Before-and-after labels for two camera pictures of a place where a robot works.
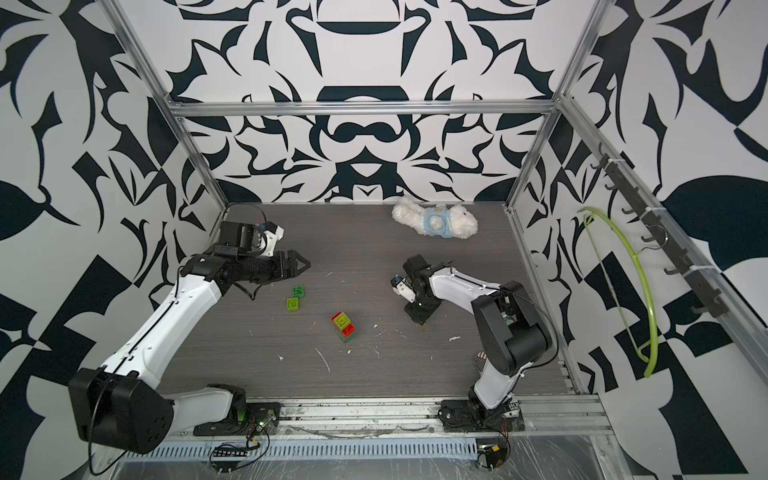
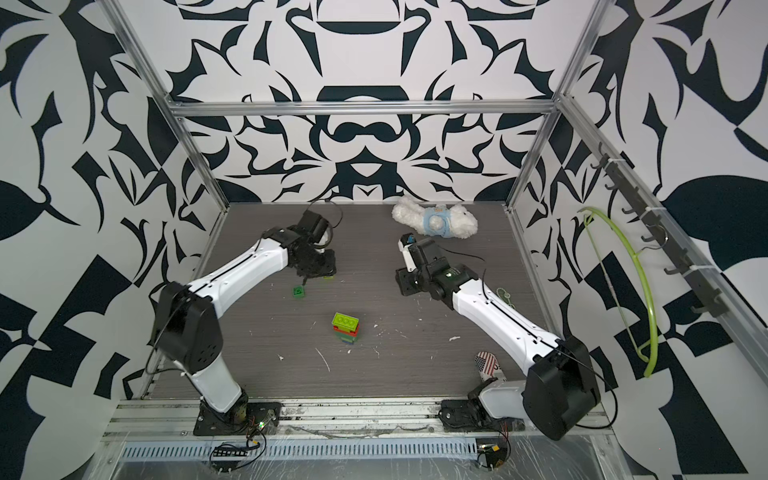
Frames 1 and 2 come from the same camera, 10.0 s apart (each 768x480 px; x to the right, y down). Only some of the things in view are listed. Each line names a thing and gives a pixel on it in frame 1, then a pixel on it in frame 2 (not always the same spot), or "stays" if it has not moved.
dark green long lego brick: [347, 339] stays
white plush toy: [437, 221] stays
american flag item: [480, 359] stays
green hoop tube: [586, 213] stays
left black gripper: [284, 267] -> [331, 270]
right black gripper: [416, 315] -> [403, 277]
